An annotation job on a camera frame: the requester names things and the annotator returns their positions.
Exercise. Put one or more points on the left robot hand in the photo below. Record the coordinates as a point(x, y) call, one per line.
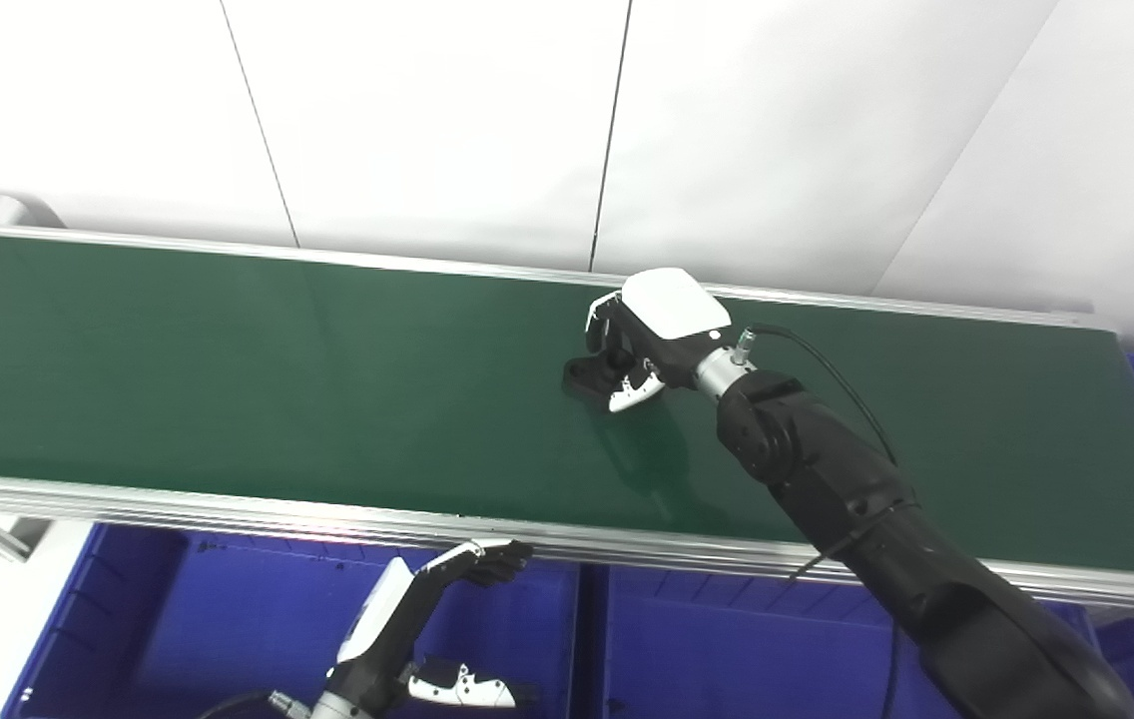
point(392, 629)

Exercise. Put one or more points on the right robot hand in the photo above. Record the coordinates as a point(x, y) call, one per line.
point(672, 305)

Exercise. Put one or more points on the black flanged machine part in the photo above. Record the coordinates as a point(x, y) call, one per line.
point(579, 377)

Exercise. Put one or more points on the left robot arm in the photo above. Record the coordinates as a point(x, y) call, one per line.
point(342, 709)

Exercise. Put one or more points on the green conveyor belt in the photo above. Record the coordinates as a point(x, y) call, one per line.
point(228, 504)
point(327, 379)

